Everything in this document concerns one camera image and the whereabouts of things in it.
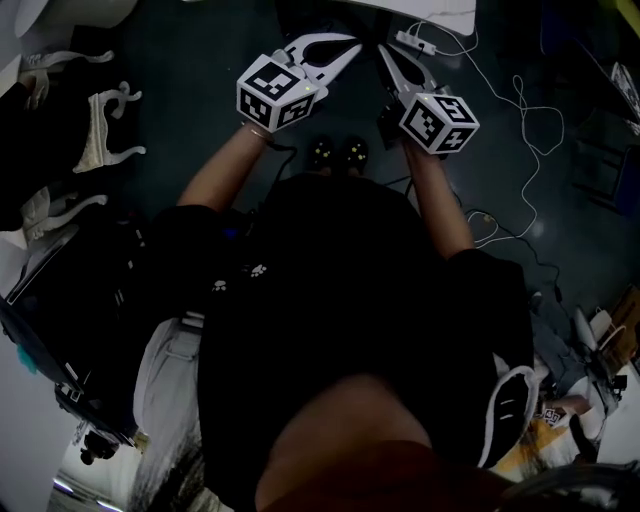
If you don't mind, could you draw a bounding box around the white round appliance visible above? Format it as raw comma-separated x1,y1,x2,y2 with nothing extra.
573,305,626,354

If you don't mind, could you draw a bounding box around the hand-held gripper cable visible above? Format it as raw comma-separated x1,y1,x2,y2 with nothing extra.
382,174,419,201
269,141,300,201

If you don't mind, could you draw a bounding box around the person's right forearm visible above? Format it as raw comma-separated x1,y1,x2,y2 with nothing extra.
403,142,476,261

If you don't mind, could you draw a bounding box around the person's left forearm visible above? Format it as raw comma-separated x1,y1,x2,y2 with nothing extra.
177,122,274,211

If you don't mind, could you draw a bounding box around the person's black slipper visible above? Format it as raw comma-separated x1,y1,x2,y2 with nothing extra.
340,135,370,176
305,134,335,174

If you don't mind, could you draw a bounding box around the white ornate furniture leg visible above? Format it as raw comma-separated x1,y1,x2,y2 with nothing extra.
22,192,109,241
72,82,148,175
17,49,116,109

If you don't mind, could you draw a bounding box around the person's black clothing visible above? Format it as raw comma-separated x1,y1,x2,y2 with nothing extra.
134,172,536,506

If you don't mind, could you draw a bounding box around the person's left black slipper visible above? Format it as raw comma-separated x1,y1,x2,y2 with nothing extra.
305,134,335,174

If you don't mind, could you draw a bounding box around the white cloth bag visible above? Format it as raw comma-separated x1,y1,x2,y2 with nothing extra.
133,314,206,451

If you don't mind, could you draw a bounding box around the plain cardboard box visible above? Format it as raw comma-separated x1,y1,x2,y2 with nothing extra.
607,284,640,361

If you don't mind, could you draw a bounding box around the long white cable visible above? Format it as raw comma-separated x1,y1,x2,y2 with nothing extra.
407,19,566,249

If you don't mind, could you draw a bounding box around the blue chair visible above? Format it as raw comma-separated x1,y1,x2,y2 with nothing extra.
572,139,640,216

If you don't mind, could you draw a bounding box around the white power strip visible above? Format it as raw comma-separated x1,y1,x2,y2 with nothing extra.
394,28,439,57

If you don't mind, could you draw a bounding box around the white mesh panel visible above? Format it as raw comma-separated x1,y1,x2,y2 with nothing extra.
610,62,640,136

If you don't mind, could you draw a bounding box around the black garment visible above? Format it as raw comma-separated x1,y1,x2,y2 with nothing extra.
0,24,126,231

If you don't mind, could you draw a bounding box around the dark office chair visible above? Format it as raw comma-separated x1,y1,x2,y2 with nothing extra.
539,0,640,136

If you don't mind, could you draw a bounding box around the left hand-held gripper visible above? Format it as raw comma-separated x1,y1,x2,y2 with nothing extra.
235,32,362,134

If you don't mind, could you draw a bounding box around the white marble table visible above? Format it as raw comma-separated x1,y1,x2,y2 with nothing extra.
339,0,479,37

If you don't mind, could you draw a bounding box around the person's chest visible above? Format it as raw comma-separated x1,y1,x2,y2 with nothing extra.
254,374,516,512

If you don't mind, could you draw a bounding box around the large black case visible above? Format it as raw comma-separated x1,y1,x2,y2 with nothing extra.
0,214,156,446

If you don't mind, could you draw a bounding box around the right hand-held gripper cable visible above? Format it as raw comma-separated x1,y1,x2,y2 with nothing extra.
382,174,419,201

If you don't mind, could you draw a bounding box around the left hand-held gripper cable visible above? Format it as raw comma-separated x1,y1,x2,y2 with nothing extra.
269,141,300,201

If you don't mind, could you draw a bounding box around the person's right black slipper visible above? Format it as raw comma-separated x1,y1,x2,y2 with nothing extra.
340,135,370,176

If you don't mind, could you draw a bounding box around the white bedding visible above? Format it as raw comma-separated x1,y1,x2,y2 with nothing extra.
0,0,140,41

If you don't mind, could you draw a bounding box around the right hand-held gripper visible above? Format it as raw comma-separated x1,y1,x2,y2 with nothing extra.
377,44,481,156

